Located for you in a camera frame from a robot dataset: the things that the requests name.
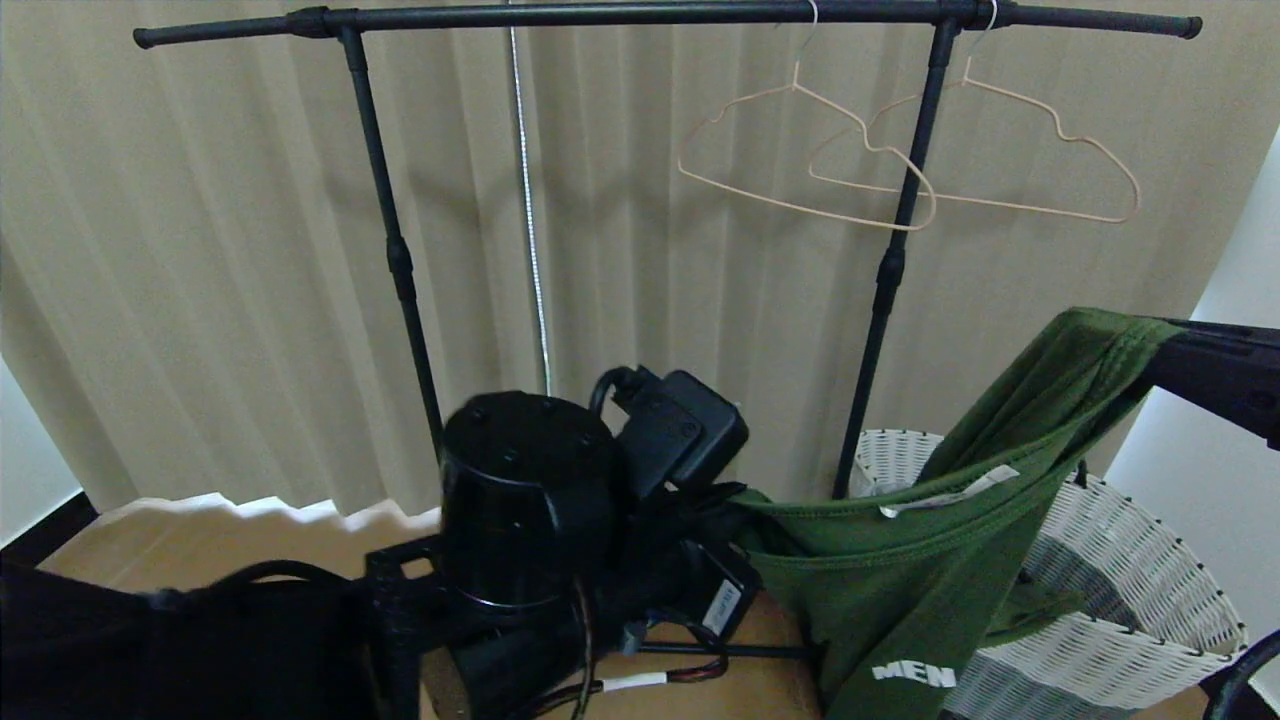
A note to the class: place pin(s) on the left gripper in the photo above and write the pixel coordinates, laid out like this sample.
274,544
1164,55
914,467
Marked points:
670,570

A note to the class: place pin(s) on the green printed t-shirt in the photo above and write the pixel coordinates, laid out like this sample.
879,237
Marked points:
900,600

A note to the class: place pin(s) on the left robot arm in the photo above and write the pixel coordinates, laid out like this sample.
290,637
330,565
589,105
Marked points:
520,500

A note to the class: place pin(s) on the black clothes rack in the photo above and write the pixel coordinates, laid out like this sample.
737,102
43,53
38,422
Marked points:
400,262

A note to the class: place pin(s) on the white laundry basket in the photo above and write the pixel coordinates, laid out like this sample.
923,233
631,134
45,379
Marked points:
1130,560

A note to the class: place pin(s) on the pink clothes hanger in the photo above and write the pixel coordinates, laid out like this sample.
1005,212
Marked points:
966,80
796,85

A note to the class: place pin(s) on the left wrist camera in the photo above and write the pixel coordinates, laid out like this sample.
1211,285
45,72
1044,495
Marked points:
680,430

